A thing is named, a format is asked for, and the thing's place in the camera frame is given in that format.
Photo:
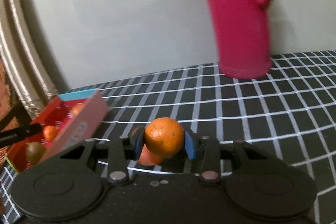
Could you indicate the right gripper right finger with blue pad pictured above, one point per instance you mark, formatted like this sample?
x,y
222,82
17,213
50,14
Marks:
x,y
244,157

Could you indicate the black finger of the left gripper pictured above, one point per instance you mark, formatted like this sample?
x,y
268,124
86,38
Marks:
x,y
15,135

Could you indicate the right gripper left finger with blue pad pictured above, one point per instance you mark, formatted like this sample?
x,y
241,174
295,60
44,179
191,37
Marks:
x,y
116,152

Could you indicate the brown kiwi fruit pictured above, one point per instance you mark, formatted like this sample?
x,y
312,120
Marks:
x,y
34,152

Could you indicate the large orange tangerine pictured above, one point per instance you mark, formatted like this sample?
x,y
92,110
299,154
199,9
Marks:
x,y
164,137

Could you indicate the red-orange small fruit near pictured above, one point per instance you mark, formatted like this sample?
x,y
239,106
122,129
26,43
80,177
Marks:
x,y
147,158

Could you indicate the red-orange small fruit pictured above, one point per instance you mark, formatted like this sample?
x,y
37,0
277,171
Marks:
x,y
76,109
147,158

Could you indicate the small orange fruit in box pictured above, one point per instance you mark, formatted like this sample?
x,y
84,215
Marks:
x,y
50,133

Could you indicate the red cardboard box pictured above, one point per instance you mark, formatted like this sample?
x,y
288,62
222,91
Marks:
x,y
72,129

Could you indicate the red-orange small fruit far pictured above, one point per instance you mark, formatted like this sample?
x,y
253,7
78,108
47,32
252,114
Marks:
x,y
76,109

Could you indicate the black white grid tablecloth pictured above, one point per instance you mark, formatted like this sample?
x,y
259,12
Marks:
x,y
290,112

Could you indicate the magenta plastic thermos jug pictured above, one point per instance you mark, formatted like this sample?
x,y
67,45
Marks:
x,y
241,30

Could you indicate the beige metal frame post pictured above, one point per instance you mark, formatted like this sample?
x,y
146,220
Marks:
x,y
23,65

